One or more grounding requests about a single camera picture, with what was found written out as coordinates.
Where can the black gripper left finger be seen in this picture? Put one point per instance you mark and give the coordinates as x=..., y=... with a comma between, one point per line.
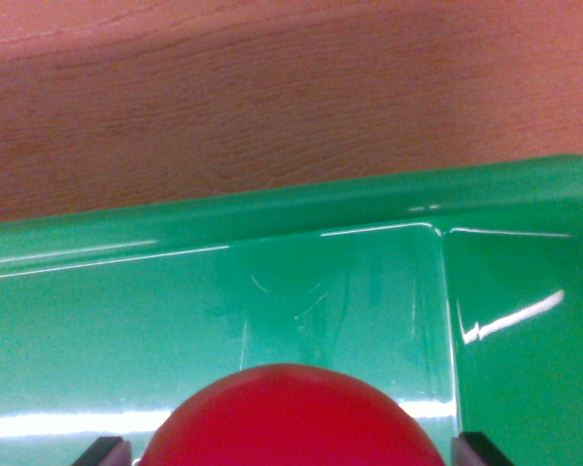
x=104, y=452

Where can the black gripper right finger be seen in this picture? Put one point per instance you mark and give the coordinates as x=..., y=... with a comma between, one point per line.
x=476, y=450

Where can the red toy tomato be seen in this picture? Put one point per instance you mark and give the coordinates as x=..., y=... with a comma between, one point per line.
x=291, y=422

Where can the green plastic bin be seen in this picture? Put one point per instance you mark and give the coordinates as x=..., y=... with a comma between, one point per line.
x=320, y=301

